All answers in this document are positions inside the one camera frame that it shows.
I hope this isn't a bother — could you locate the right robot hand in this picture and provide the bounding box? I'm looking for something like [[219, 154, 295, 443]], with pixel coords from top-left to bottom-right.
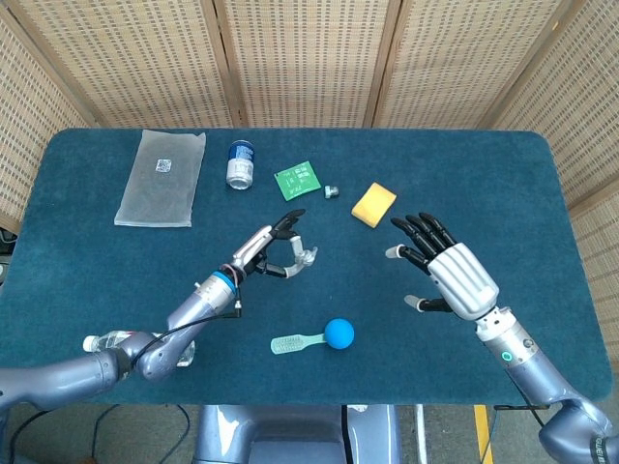
[[385, 211, 501, 322]]

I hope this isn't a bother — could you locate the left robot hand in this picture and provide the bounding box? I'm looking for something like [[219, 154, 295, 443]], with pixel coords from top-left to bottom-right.
[[229, 209, 309, 280]]

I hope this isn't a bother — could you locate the green sachet packet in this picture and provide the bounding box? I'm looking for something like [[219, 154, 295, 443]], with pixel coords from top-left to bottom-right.
[[273, 161, 321, 201]]

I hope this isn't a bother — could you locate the silver blue drink can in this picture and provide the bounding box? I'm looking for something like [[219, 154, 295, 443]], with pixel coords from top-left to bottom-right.
[[225, 139, 256, 190]]

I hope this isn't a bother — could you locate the mint green brush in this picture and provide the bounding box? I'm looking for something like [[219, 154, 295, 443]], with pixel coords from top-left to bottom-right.
[[270, 332, 328, 357]]

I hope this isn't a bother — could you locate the clear plastic bag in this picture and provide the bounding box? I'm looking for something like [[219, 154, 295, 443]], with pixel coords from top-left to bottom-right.
[[113, 129, 208, 228]]

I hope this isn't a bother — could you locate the blue table cloth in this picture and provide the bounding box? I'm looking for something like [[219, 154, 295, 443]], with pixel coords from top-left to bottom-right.
[[0, 128, 613, 407]]

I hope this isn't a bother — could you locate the yellow sponge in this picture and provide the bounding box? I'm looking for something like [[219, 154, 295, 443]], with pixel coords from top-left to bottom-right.
[[350, 182, 398, 228]]

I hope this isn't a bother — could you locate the blue ball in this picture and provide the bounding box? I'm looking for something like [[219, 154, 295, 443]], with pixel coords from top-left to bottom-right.
[[323, 317, 355, 350]]

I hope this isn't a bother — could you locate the white table leg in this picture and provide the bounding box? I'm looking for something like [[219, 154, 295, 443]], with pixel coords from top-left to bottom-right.
[[414, 404, 430, 464]]

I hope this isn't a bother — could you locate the clear plastic water bottle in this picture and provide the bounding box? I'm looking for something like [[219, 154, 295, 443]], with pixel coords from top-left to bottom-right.
[[81, 328, 197, 369]]

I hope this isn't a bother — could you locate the woven rattan screen panel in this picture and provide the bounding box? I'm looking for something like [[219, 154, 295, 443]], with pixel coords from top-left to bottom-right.
[[371, 0, 581, 130], [212, 0, 405, 130], [9, 0, 243, 130], [492, 0, 619, 402], [0, 0, 101, 234]]

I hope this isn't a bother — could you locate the gray blue robot torso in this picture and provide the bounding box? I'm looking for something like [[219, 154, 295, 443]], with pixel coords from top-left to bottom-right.
[[192, 404, 402, 464]]

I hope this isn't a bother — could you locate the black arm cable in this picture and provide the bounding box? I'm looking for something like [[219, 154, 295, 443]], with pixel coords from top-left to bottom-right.
[[120, 297, 246, 376]]

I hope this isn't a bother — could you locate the black floor cable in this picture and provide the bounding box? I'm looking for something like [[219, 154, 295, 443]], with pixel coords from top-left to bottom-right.
[[18, 404, 192, 464]]

